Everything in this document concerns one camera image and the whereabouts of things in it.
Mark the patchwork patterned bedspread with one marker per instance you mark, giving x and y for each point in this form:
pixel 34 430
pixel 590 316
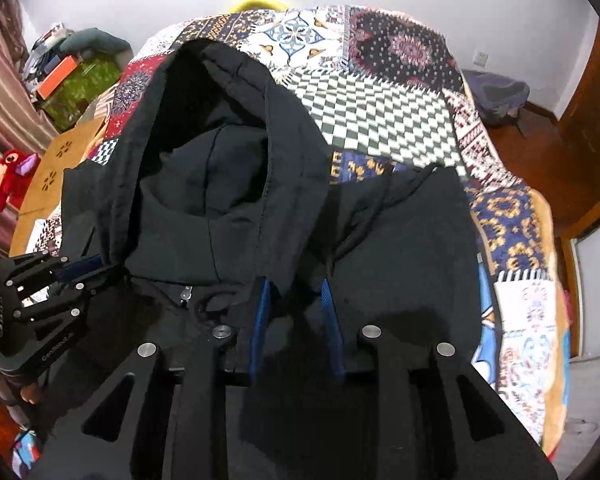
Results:
pixel 386 93

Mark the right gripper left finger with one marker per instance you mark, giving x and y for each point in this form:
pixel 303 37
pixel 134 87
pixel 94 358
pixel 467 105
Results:
pixel 163 417

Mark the pile of clothes and papers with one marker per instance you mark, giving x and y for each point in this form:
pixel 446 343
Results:
pixel 44 56

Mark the orange box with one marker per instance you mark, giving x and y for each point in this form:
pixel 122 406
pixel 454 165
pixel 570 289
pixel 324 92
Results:
pixel 64 69

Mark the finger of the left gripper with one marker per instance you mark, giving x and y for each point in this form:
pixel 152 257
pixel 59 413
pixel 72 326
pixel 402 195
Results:
pixel 68 297
pixel 29 273

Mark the bamboo lap desk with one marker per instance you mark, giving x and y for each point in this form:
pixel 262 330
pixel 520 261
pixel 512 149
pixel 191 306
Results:
pixel 44 193

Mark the red striped curtain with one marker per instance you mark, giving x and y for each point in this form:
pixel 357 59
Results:
pixel 22 126

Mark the green patterned storage box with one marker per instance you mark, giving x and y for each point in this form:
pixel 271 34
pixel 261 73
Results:
pixel 71 98

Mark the grey green pillow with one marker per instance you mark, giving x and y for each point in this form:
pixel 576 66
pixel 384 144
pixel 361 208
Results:
pixel 93 39

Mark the red plush toy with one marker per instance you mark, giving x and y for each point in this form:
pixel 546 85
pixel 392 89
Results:
pixel 17 170

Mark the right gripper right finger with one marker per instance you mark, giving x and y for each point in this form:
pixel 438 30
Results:
pixel 436 417

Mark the white wall socket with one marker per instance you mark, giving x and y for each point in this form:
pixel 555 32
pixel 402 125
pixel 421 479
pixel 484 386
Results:
pixel 480 58

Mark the brown wooden door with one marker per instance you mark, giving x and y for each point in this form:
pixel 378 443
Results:
pixel 579 128

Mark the black zip hoodie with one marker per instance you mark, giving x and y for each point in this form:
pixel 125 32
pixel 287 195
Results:
pixel 220 178

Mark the yellow curved bed headboard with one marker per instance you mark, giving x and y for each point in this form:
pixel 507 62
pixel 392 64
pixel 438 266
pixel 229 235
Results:
pixel 249 5

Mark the person's left hand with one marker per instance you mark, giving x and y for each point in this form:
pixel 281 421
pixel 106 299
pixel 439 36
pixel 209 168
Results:
pixel 31 394

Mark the grey backpack on floor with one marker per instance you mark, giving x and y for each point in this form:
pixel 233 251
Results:
pixel 497 98

